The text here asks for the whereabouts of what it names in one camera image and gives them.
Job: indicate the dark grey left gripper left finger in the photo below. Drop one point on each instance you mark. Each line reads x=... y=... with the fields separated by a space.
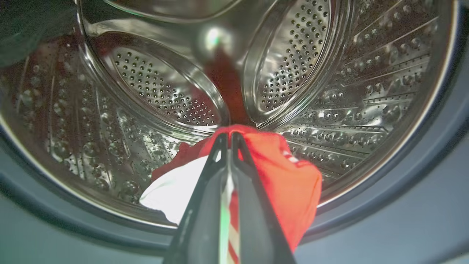
x=205 y=223

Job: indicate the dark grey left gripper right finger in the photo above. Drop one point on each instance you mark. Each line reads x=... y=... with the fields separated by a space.
x=256 y=227

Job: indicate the red and white garment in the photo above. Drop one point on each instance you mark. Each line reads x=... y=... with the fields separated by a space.
x=289 y=183

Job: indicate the stainless steel washing machine drum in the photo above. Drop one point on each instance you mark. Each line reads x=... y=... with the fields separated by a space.
x=146 y=91

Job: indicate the grey rubber door gasket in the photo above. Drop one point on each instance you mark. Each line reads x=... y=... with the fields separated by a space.
x=403 y=205

